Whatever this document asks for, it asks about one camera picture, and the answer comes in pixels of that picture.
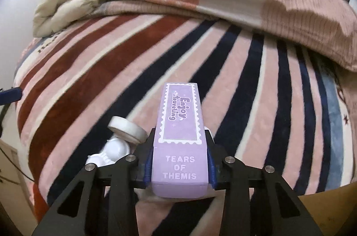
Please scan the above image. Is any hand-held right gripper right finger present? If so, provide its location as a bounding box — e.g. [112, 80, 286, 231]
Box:
[205, 129, 324, 236]

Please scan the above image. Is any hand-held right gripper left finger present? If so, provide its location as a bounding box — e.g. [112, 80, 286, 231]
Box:
[31, 128, 157, 236]

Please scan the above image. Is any purple printed cardboard box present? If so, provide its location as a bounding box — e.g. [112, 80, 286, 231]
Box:
[151, 82, 210, 199]

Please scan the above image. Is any white plastic figure toy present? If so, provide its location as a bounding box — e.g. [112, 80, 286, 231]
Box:
[85, 137, 135, 168]

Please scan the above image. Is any white round tape roll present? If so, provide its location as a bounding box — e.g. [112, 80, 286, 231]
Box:
[108, 116, 149, 145]

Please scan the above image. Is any striped fleece blanket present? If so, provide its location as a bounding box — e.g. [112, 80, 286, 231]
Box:
[14, 13, 355, 236]

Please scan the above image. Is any left hand-held gripper finger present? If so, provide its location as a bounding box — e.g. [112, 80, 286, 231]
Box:
[0, 87, 22, 105]

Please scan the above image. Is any black cable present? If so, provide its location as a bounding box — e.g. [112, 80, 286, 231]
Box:
[0, 105, 37, 183]

